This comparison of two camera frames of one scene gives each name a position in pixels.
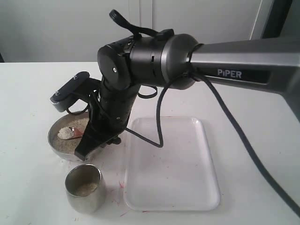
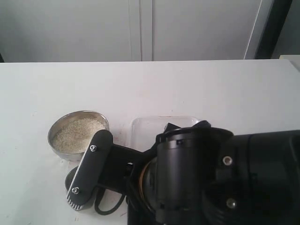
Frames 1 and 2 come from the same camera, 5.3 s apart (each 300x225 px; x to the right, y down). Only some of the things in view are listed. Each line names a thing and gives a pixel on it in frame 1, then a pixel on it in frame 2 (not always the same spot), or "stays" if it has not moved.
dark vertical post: [276, 18] stays
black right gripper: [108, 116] to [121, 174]
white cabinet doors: [73, 31] stays
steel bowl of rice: [65, 133] stays
